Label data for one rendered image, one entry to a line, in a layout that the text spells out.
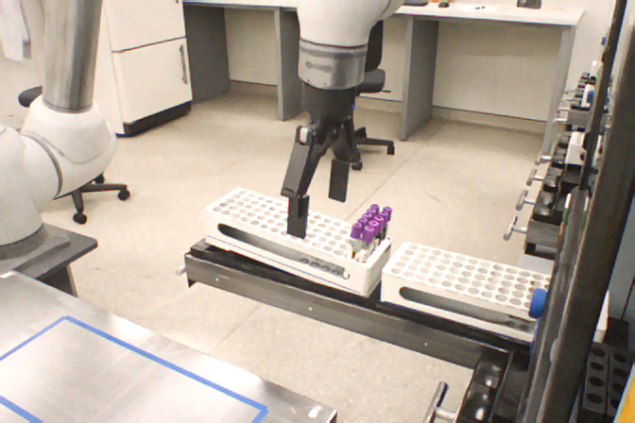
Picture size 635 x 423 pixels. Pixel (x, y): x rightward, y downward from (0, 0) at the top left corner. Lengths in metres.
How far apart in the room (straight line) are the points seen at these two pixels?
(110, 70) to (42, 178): 2.91
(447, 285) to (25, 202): 0.83
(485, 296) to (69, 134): 0.89
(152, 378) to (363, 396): 1.17
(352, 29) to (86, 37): 0.64
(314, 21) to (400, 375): 1.39
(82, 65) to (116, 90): 2.89
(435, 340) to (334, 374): 1.11
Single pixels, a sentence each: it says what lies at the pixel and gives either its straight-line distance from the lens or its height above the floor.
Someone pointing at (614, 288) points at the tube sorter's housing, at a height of 0.85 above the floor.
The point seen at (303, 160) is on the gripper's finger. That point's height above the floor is 1.03.
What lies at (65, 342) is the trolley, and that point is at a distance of 0.80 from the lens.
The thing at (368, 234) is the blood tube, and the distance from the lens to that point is 0.77.
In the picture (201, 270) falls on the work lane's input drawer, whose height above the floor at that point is 0.78.
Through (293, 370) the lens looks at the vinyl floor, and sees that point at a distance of 1.89.
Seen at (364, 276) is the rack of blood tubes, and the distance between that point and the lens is 0.80.
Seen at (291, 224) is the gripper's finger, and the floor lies 0.92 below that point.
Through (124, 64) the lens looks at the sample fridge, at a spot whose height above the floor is 0.53.
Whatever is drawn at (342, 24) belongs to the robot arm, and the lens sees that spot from 0.70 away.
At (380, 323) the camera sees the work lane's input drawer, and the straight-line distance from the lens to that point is 0.81.
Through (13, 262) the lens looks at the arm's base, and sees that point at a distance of 1.24.
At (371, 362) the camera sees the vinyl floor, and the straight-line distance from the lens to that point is 1.92.
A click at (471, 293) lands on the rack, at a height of 0.86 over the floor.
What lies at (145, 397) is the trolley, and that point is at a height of 0.82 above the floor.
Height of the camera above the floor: 1.29
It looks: 27 degrees down
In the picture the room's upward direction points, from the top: straight up
